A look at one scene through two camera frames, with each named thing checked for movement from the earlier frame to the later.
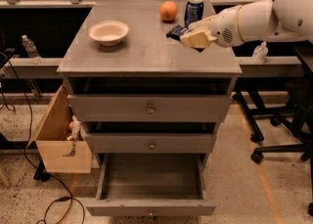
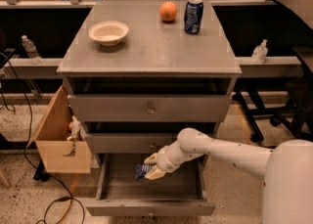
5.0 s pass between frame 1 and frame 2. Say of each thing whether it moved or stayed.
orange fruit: stayed
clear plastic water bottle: stayed
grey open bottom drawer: stayed
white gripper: moved
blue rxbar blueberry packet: moved
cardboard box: stayed
